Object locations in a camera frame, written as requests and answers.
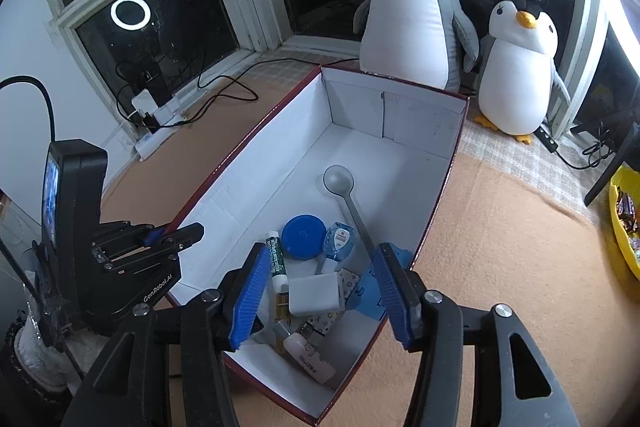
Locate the black light stand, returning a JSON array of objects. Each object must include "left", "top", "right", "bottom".
[{"left": 584, "top": 122, "right": 640, "bottom": 208}]

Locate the white charger plug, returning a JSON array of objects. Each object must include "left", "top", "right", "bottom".
[{"left": 288, "top": 272, "right": 347, "bottom": 316}]

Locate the grey spoon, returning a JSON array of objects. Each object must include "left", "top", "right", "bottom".
[{"left": 322, "top": 164, "right": 376, "bottom": 258}]

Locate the ring light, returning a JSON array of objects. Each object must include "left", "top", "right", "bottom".
[{"left": 589, "top": 0, "right": 640, "bottom": 78}]

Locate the wooden clothespin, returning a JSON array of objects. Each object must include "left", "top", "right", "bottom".
[{"left": 272, "top": 289, "right": 292, "bottom": 324}]

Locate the person's left forearm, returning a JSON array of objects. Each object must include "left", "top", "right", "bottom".
[{"left": 4, "top": 314, "right": 76, "bottom": 413}]

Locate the blue round tape measure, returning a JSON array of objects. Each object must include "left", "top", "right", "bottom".
[{"left": 281, "top": 214, "right": 327, "bottom": 261}]

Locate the person's left hand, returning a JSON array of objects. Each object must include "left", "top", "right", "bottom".
[{"left": 14, "top": 323, "right": 120, "bottom": 390}]

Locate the small penguin plush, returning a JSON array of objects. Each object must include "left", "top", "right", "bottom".
[{"left": 472, "top": 0, "right": 572, "bottom": 145}]

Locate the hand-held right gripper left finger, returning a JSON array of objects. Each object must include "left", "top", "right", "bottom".
[{"left": 60, "top": 243, "right": 273, "bottom": 427}]

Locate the brown wrapped candy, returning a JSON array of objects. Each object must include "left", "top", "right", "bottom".
[{"left": 617, "top": 187, "right": 640, "bottom": 233}]

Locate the blue white correction tape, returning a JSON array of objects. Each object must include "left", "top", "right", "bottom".
[{"left": 322, "top": 222, "right": 357, "bottom": 264}]

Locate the white power strip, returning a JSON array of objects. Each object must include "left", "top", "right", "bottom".
[{"left": 135, "top": 99, "right": 187, "bottom": 161}]

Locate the yellow bowl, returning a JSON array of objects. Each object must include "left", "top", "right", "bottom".
[{"left": 608, "top": 166, "right": 640, "bottom": 283}]

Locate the black controller cable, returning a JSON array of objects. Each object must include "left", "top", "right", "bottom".
[{"left": 550, "top": 127, "right": 618, "bottom": 170}]

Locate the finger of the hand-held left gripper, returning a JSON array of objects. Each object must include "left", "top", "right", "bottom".
[
  {"left": 105, "top": 222, "right": 206, "bottom": 275},
  {"left": 91, "top": 220, "right": 173, "bottom": 259}
]

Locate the black inline controller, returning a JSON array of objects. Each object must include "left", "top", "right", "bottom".
[{"left": 532, "top": 123, "right": 559, "bottom": 154}]

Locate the blue plastic card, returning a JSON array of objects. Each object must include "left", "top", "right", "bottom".
[{"left": 345, "top": 243, "right": 413, "bottom": 322}]

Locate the white power adapter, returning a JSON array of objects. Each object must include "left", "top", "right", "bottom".
[{"left": 131, "top": 89, "right": 155, "bottom": 118}]

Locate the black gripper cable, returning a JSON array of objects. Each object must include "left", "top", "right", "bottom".
[{"left": 0, "top": 76, "right": 86, "bottom": 383}]

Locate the large penguin plush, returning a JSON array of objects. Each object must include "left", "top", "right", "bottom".
[{"left": 352, "top": 0, "right": 481, "bottom": 92}]

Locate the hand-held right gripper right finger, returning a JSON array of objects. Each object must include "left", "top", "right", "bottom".
[{"left": 371, "top": 243, "right": 581, "bottom": 427}]

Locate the patterned white lighter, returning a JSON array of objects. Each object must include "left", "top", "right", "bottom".
[{"left": 298, "top": 269, "right": 362, "bottom": 339}]

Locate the white box with red rim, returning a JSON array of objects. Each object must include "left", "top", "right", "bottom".
[{"left": 165, "top": 64, "right": 472, "bottom": 425}]

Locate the green white tube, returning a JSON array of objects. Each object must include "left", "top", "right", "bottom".
[{"left": 265, "top": 231, "right": 291, "bottom": 293}]

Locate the white pink lip balm tube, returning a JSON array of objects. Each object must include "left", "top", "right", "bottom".
[{"left": 282, "top": 332, "right": 337, "bottom": 385}]

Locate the black power cable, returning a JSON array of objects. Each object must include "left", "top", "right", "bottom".
[{"left": 172, "top": 57, "right": 326, "bottom": 122}]

